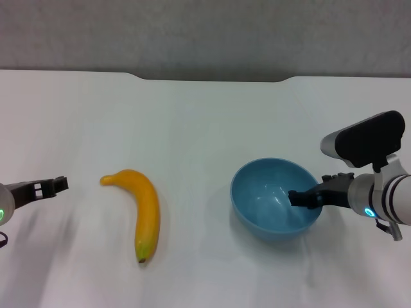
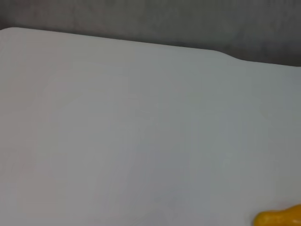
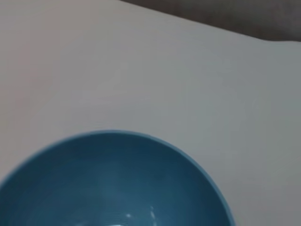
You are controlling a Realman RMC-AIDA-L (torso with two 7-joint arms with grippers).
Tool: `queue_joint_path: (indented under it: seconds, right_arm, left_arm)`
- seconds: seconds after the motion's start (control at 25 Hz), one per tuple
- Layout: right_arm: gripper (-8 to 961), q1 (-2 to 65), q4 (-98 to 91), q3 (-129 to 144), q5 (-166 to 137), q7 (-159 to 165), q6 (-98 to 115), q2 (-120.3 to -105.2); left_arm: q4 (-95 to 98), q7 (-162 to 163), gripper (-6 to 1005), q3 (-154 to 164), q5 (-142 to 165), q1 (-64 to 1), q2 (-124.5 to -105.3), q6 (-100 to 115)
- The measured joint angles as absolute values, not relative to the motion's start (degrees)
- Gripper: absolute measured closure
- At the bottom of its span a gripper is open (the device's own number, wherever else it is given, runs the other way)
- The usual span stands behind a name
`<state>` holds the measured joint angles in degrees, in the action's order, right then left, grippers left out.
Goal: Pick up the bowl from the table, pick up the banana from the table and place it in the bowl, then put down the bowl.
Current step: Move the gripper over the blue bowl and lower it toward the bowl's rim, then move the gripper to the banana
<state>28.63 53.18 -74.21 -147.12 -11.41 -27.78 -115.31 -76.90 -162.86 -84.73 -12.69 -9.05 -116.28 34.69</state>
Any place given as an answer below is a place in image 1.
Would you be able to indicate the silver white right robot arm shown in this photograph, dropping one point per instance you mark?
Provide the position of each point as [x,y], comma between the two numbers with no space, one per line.
[391,199]

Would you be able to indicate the silver right camera bracket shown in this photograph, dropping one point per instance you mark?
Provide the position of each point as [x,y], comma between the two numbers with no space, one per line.
[393,165]

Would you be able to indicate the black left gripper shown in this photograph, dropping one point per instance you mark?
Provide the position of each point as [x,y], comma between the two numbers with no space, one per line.
[22,194]

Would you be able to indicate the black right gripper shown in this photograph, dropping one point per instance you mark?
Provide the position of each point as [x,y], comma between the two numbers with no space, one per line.
[337,194]

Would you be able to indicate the blue plastic bowl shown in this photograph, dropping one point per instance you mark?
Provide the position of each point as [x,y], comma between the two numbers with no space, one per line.
[263,205]

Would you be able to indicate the yellow banana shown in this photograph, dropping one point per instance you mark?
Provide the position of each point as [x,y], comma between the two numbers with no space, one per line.
[146,208]

